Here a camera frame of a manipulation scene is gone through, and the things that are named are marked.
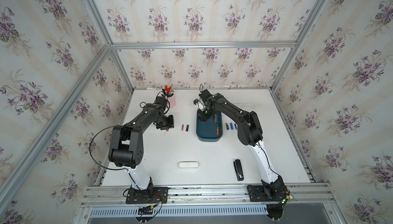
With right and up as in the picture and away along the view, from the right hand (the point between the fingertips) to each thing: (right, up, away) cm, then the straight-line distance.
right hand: (205, 117), depth 102 cm
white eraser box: (-10, -24, -22) cm, 34 cm away
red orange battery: (-15, -7, -3) cm, 17 cm away
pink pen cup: (-22, +11, 0) cm, 25 cm away
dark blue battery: (-12, -7, -4) cm, 14 cm away
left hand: (-20, -5, -10) cm, 23 cm away
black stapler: (+16, -26, -23) cm, 38 cm away
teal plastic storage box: (+1, -8, -8) cm, 12 cm away
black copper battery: (+14, -6, -3) cm, 16 cm away
